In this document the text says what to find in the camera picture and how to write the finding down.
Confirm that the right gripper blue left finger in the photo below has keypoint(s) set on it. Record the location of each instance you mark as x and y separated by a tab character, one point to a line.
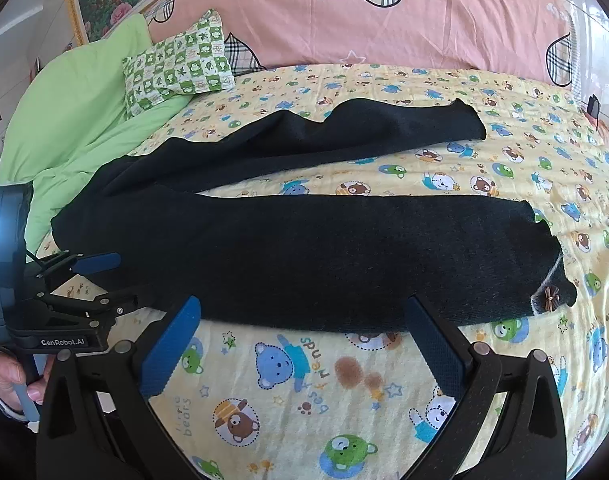
165	342

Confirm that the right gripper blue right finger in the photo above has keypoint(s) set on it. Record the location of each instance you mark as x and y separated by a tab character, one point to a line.
442	346

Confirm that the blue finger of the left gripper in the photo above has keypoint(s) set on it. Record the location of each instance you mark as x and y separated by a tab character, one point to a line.
88	265

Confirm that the black pants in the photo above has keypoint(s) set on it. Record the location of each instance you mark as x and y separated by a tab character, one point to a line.
328	263

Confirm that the person's left hand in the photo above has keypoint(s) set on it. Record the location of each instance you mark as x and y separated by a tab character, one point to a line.
11	373

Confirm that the yellow cartoon bear bedsheet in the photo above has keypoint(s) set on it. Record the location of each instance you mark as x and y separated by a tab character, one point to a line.
261	402

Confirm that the light green quilt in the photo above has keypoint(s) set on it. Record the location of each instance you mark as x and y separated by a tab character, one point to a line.
72	120

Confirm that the green white patterned pillow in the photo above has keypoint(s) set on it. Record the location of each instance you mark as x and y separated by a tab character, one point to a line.
186	64

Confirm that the black charger on nightstand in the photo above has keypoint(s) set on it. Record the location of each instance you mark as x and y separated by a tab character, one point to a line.
593	106

